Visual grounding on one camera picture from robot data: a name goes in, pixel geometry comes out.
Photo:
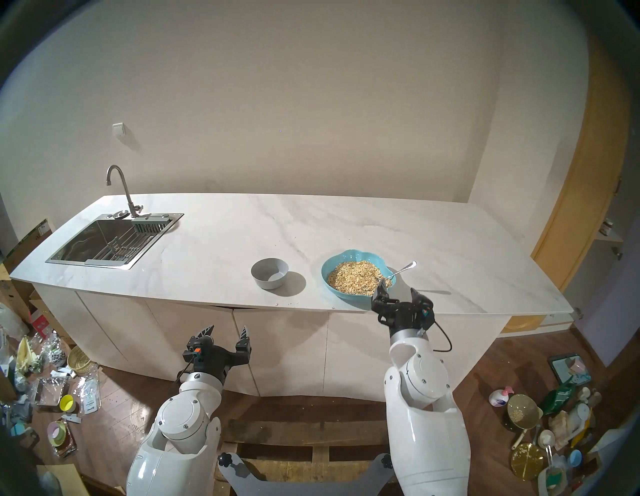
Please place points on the stainless steel sink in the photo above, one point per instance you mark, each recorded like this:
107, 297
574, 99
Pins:
75, 245

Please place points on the yellow wooden door frame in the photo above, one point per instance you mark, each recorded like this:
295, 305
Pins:
580, 200

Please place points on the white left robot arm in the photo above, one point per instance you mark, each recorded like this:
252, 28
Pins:
182, 425

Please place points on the large oat flake heap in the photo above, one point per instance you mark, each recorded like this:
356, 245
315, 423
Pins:
355, 277

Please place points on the metal spoon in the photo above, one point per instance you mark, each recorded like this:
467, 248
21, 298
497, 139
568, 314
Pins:
402, 269

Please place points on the clear labelled plastic bag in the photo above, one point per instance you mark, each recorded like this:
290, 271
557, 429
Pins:
89, 397

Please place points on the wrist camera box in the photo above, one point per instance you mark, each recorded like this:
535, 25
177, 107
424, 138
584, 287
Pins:
191, 356
426, 319

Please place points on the clear plastic tray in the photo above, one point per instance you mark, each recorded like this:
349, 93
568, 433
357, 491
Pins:
50, 392

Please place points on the white plastic bottle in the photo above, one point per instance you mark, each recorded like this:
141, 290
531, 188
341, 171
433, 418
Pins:
580, 417

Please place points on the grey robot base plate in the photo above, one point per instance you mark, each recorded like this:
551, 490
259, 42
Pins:
305, 489

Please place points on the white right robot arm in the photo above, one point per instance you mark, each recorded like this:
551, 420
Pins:
425, 400

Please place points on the blue scalloped bowl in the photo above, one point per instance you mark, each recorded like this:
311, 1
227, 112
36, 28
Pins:
350, 296

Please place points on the white wall switch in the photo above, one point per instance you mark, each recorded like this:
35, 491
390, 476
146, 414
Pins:
118, 129

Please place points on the curved steel faucet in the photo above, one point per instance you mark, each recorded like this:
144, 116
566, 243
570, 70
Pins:
134, 207

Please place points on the brown cardboard box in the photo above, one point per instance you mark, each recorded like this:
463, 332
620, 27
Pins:
25, 247

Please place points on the dark framed picture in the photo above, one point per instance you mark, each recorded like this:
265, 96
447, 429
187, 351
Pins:
567, 367

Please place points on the small jar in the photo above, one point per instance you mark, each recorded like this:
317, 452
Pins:
606, 228

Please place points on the wicker basket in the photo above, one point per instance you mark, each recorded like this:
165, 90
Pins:
79, 359

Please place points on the white counter cabinet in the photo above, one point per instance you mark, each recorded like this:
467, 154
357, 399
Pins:
290, 350

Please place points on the pink green cup stack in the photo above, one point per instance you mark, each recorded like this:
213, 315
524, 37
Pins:
57, 432

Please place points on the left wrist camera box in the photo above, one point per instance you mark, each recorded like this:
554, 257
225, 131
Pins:
191, 356

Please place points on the white bottle pink cap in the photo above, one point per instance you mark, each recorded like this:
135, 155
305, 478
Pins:
499, 398

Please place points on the olive green bowl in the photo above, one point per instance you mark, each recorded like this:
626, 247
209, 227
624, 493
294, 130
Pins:
522, 412

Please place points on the small grey bowl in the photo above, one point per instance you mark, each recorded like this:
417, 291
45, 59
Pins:
270, 277

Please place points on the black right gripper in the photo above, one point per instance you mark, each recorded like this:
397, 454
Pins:
402, 320

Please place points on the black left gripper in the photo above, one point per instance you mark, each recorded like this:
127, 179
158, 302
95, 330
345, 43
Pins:
215, 361

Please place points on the black star knob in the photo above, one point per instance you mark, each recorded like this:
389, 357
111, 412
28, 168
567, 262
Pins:
225, 460
388, 461

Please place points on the gold round plate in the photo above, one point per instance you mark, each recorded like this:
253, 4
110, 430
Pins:
527, 461

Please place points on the round metal sink knob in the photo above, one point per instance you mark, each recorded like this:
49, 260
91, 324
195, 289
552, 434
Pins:
121, 214

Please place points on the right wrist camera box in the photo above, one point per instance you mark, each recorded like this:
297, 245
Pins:
426, 319

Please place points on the yellow green cup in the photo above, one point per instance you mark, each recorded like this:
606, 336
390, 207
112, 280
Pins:
67, 403

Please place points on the red white box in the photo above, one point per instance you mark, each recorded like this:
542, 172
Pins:
39, 325

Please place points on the small blue cup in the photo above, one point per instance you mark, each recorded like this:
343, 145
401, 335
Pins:
575, 458

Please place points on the slotted steel sink tray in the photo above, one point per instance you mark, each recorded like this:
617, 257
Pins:
150, 226

